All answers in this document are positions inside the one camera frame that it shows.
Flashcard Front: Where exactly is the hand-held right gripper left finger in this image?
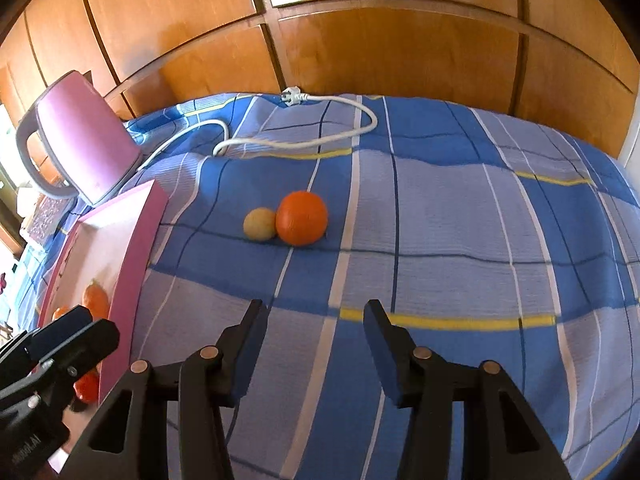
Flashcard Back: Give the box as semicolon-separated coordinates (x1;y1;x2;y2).
60;299;271;480

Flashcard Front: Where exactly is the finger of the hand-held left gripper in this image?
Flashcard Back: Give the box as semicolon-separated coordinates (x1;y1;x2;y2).
0;319;121;413
0;305;94;361

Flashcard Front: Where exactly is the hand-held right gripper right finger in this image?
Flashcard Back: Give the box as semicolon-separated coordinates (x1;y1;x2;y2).
362;299;572;480

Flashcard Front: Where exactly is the tangerine with dark stem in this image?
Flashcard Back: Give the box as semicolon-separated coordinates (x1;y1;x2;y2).
81;282;111;322

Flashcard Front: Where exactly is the pink tray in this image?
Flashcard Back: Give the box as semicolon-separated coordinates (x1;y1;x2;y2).
37;179;170;403

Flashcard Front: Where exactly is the red tomato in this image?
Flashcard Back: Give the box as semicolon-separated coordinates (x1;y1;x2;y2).
74;367;101;403

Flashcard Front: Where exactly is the brown patterned box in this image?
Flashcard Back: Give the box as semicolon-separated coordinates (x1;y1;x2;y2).
22;195;77;247

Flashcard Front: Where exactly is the blue plaid bedsheet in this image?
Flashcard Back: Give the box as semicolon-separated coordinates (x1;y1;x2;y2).
0;91;640;480

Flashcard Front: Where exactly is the small yellow round fruit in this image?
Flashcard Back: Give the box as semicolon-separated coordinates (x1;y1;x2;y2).
243;207;277;243

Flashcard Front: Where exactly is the pink electric kettle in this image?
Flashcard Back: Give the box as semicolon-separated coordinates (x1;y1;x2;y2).
16;70;142;207

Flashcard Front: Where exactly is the wooden wardrobe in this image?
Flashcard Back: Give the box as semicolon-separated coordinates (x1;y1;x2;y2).
0;0;640;161

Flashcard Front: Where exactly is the white power cable with plug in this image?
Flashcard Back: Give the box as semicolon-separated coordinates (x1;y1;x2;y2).
137;86;379;171

